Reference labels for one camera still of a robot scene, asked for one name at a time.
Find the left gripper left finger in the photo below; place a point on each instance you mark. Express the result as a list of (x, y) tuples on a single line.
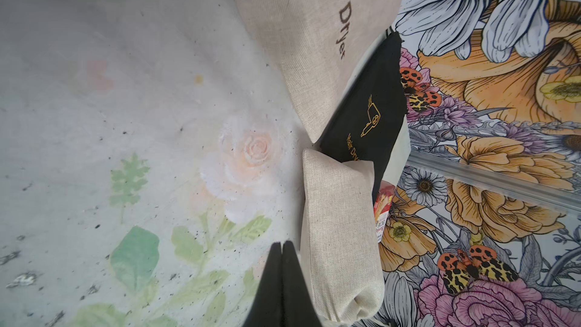
[(267, 308)]

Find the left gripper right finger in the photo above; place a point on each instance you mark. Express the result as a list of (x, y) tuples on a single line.
[(298, 310)]

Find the beige cloth bag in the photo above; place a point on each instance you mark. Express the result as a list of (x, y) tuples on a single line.
[(317, 45), (339, 249)]

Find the black hair dryer pouch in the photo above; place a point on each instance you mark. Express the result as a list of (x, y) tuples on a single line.
[(368, 121)]

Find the red white bandage box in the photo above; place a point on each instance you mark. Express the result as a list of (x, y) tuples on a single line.
[(383, 204)]

